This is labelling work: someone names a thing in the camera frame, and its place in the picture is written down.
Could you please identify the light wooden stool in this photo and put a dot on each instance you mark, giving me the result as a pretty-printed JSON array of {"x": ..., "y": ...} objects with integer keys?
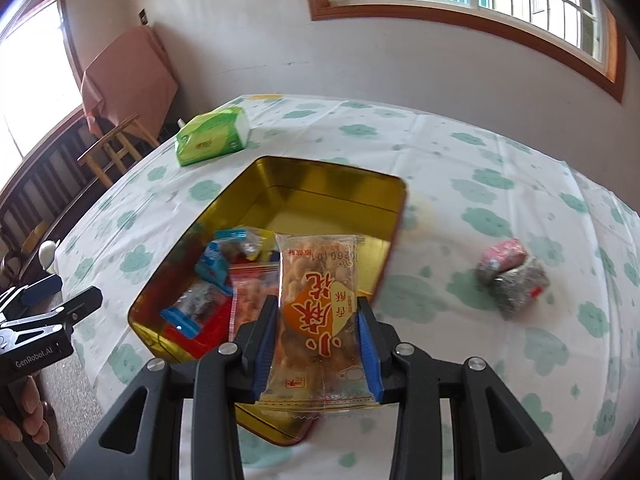
[{"x": 115, "y": 135}]

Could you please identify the pink snack packet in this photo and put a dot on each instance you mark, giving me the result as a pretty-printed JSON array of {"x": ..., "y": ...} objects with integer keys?
[{"x": 502, "y": 255}]

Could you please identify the maroon and gold tin box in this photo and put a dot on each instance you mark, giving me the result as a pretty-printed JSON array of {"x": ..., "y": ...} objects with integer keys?
[{"x": 310, "y": 200}]

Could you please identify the dark wooden bench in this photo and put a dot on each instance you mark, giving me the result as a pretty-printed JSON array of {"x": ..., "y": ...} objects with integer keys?
[{"x": 45, "y": 185}]

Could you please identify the orange cloth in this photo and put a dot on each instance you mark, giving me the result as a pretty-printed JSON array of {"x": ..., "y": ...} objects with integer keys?
[{"x": 130, "y": 75}]

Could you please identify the grey red-label snack packet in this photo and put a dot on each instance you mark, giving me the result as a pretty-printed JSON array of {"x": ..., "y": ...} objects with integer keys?
[{"x": 517, "y": 285}]

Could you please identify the person's left hand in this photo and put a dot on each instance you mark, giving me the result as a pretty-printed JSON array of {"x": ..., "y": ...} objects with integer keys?
[{"x": 32, "y": 410}]

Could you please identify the bright balcony door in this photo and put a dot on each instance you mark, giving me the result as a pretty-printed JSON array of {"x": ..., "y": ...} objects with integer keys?
[{"x": 30, "y": 85}]

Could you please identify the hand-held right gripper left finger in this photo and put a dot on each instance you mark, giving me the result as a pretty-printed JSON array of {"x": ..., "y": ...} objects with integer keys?
[{"x": 264, "y": 360}]

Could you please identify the green tissue pack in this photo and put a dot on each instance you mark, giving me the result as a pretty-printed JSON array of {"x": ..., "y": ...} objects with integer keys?
[{"x": 210, "y": 135}]

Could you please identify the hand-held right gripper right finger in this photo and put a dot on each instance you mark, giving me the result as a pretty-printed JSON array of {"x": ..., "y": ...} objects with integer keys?
[{"x": 372, "y": 360}]

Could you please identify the red snack packet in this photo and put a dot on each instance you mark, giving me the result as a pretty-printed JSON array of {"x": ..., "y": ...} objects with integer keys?
[{"x": 215, "y": 330}]

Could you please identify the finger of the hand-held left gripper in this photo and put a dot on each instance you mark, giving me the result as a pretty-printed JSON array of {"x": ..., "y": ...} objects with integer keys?
[
  {"x": 80, "y": 305},
  {"x": 42, "y": 290}
]

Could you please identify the cloud print tablecloth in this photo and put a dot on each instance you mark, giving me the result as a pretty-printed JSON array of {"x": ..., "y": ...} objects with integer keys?
[{"x": 450, "y": 185}]

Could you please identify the blue-ended clear snack packet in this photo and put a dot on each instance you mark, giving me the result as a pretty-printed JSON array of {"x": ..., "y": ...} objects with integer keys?
[
  {"x": 232, "y": 235},
  {"x": 200, "y": 300}
]

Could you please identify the orange label snack packet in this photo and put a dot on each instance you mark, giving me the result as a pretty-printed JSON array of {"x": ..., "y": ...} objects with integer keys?
[{"x": 315, "y": 310}]

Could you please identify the clear red-print snack packet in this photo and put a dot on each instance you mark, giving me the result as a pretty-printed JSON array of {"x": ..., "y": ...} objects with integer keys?
[{"x": 247, "y": 295}]

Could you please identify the small white object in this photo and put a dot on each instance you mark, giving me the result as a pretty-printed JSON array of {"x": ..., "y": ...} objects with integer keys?
[{"x": 47, "y": 255}]

